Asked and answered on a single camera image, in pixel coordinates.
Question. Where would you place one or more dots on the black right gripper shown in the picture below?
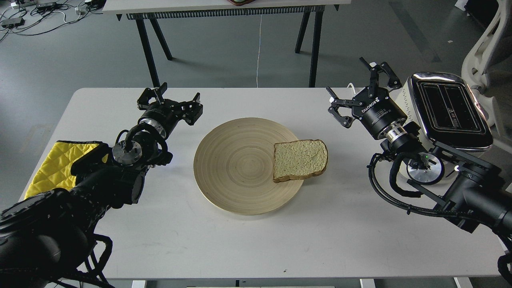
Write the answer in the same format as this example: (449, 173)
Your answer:
(378, 114)

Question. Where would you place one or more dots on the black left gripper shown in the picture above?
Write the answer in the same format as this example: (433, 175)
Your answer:
(163, 114)

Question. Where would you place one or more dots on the slice of bread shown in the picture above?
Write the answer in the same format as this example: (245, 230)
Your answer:
(299, 160)

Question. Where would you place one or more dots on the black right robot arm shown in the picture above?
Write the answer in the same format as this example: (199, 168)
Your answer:
(443, 182)

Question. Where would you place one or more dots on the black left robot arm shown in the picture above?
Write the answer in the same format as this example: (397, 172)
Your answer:
(50, 236)

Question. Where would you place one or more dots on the white chrome toaster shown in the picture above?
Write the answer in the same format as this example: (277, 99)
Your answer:
(446, 111)

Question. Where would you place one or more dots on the round wooden plate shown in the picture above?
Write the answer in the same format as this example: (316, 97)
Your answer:
(234, 167)

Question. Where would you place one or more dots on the background table with black legs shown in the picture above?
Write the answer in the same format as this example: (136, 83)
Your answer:
(215, 35)

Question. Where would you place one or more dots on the white office chair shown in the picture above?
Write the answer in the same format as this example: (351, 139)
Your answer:
(487, 67)

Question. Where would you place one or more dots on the yellow quilted cloth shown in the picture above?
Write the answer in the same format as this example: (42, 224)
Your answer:
(55, 171)

